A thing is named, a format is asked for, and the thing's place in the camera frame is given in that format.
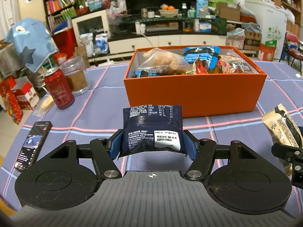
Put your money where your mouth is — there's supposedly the beige snack packet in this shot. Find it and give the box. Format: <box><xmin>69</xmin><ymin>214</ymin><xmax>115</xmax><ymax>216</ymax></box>
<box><xmin>262</xmin><ymin>104</ymin><xmax>302</xmax><ymax>176</ymax></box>

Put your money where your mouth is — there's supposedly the navy snack packet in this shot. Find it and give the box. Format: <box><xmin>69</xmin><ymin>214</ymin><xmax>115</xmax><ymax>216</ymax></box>
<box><xmin>119</xmin><ymin>105</ymin><xmax>186</xmax><ymax>157</ymax></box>

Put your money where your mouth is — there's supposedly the blue snack packet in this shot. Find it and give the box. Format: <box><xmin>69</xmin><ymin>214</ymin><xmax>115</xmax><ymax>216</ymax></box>
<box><xmin>183</xmin><ymin>46</ymin><xmax>220</xmax><ymax>70</ymax></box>

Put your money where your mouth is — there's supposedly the clear bag of snacks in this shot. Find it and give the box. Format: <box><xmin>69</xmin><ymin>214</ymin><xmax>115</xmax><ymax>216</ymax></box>
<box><xmin>138</xmin><ymin>48</ymin><xmax>193</xmax><ymax>75</ymax></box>

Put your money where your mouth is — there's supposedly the purple plaid tablecloth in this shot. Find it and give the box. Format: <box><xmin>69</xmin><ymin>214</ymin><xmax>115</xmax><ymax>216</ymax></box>
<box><xmin>1</xmin><ymin>61</ymin><xmax>302</xmax><ymax>210</ymax></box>

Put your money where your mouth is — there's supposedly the orange cardboard box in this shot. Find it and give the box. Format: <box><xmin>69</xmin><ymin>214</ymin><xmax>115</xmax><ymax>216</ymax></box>
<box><xmin>124</xmin><ymin>46</ymin><xmax>266</xmax><ymax>118</ymax></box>

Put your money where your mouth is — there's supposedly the red drink can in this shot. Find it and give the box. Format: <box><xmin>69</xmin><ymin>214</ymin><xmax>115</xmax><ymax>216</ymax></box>
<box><xmin>44</xmin><ymin>66</ymin><xmax>75</xmax><ymax>110</ymax></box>

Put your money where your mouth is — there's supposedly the black smartphone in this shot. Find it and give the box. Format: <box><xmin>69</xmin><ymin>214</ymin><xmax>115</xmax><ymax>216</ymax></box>
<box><xmin>14</xmin><ymin>121</ymin><xmax>52</xmax><ymax>172</ymax></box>

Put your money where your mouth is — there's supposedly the clear glass jar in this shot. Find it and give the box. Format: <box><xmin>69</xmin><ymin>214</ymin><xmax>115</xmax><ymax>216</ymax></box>
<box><xmin>60</xmin><ymin>56</ymin><xmax>91</xmax><ymax>96</ymax></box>

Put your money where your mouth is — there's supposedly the white black snack bag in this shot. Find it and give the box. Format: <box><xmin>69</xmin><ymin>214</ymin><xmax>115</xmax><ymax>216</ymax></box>
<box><xmin>217</xmin><ymin>55</ymin><xmax>254</xmax><ymax>74</ymax></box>

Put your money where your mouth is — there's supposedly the white tv cabinet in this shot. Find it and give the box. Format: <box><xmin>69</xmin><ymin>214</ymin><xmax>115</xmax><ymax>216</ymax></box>
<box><xmin>107</xmin><ymin>29</ymin><xmax>259</xmax><ymax>58</ymax></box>

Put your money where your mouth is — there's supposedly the orange gift bag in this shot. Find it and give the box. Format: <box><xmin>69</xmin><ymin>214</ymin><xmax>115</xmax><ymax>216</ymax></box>
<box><xmin>257</xmin><ymin>40</ymin><xmax>277</xmax><ymax>61</ymax></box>

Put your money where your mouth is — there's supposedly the red folding chair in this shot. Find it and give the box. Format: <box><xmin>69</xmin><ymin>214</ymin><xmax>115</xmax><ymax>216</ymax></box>
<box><xmin>279</xmin><ymin>31</ymin><xmax>302</xmax><ymax>75</ymax></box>

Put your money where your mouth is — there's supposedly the white framed glass cabinet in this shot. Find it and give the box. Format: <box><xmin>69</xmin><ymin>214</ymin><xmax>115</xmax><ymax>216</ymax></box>
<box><xmin>71</xmin><ymin>10</ymin><xmax>110</xmax><ymax>43</ymax></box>

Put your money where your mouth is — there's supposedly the fruit bowl with oranges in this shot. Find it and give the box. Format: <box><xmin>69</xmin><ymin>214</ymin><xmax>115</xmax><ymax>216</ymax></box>
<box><xmin>159</xmin><ymin>4</ymin><xmax>179</xmax><ymax>18</ymax></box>

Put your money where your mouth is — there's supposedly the white small refrigerator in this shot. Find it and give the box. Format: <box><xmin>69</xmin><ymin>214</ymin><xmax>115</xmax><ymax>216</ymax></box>
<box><xmin>244</xmin><ymin>0</ymin><xmax>287</xmax><ymax>60</ymax></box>

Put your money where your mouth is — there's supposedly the blue shark fabric cover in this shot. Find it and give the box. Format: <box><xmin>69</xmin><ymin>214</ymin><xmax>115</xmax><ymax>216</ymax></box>
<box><xmin>4</xmin><ymin>17</ymin><xmax>58</xmax><ymax>73</ymax></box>

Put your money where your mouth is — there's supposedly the brown cardboard box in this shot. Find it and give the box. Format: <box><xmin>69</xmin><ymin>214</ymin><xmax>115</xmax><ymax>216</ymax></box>
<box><xmin>216</xmin><ymin>3</ymin><xmax>240</xmax><ymax>21</ymax></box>

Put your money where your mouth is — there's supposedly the dark bookshelf with books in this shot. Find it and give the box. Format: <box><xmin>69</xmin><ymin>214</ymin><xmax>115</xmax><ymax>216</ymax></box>
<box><xmin>44</xmin><ymin>0</ymin><xmax>89</xmax><ymax>31</ymax></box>

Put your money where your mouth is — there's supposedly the white air conditioner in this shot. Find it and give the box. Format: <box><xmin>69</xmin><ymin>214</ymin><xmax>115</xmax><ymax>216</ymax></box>
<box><xmin>18</xmin><ymin>0</ymin><xmax>46</xmax><ymax>25</ymax></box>

